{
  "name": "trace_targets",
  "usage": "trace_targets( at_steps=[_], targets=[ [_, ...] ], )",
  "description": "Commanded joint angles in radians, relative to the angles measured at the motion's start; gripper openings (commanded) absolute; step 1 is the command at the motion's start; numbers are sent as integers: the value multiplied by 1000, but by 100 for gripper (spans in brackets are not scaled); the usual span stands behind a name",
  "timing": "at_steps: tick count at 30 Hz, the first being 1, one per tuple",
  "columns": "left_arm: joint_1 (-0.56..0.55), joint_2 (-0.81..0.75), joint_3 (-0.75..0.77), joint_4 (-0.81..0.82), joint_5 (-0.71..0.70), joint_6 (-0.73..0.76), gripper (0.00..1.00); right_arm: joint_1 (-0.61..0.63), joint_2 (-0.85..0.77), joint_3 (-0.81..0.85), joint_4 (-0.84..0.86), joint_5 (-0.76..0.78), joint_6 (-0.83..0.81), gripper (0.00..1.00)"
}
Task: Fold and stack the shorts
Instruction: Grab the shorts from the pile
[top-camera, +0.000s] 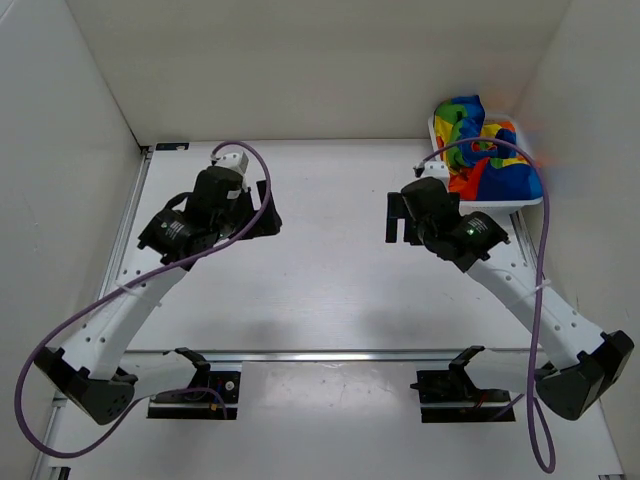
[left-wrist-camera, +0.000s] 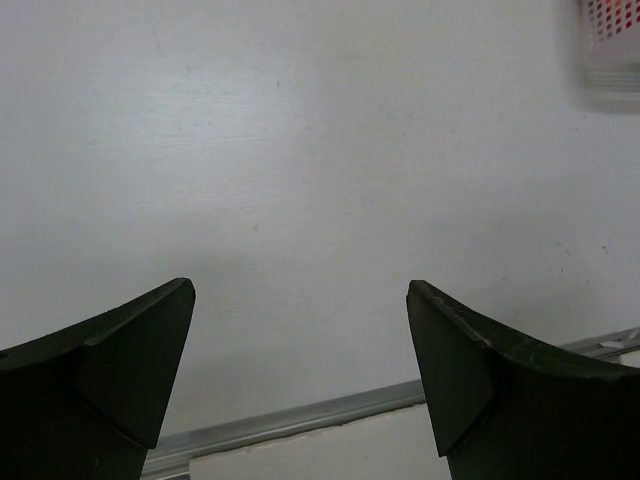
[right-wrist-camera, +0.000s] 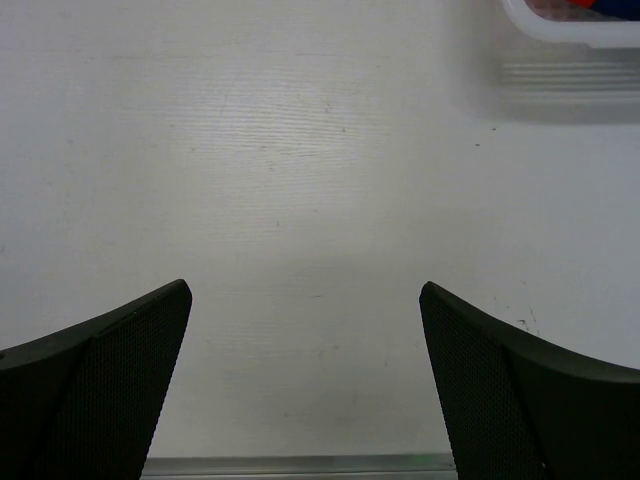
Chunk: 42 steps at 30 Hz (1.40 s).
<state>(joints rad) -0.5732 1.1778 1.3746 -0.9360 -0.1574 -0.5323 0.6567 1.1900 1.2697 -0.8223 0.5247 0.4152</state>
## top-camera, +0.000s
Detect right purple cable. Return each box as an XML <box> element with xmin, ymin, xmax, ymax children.
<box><xmin>412</xmin><ymin>137</ymin><xmax>557</xmax><ymax>474</ymax></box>

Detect purple cable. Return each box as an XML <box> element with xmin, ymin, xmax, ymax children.
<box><xmin>412</xmin><ymin>137</ymin><xmax>557</xmax><ymax>474</ymax></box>
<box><xmin>13</xmin><ymin>141</ymin><xmax>274</xmax><ymax>459</ymax></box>

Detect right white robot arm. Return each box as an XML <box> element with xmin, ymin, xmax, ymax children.
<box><xmin>385</xmin><ymin>177</ymin><xmax>634</xmax><ymax>421</ymax></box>

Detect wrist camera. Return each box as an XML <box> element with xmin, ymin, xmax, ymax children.
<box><xmin>413</xmin><ymin>160</ymin><xmax>449</xmax><ymax>183</ymax></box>
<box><xmin>211</xmin><ymin>152</ymin><xmax>249</xmax><ymax>177</ymax></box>

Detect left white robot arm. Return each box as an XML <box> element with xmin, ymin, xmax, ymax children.
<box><xmin>34</xmin><ymin>166</ymin><xmax>282</xmax><ymax>425</ymax></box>

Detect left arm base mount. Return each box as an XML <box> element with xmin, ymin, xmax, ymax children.
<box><xmin>147</xmin><ymin>348</ymin><xmax>241</xmax><ymax>421</ymax></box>

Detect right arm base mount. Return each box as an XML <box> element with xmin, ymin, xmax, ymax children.
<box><xmin>410</xmin><ymin>346</ymin><xmax>519</xmax><ymax>424</ymax></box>

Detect dark label sticker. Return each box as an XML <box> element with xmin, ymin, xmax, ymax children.
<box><xmin>154</xmin><ymin>142</ymin><xmax>190</xmax><ymax>151</ymax></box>

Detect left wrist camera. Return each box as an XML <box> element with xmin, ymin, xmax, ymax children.
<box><xmin>211</xmin><ymin>152</ymin><xmax>249</xmax><ymax>177</ymax></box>

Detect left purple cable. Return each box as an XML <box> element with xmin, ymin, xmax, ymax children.
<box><xmin>13</xmin><ymin>141</ymin><xmax>274</xmax><ymax>459</ymax></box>

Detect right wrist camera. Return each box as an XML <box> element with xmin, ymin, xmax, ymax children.
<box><xmin>413</xmin><ymin>160</ymin><xmax>449</xmax><ymax>183</ymax></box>

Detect white plastic mesh basket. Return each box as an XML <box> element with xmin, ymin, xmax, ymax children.
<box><xmin>428</xmin><ymin>113</ymin><xmax>543</xmax><ymax>216</ymax></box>

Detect rainbow striped shorts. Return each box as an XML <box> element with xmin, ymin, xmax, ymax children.
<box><xmin>432</xmin><ymin>95</ymin><xmax>542</xmax><ymax>201</ymax></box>

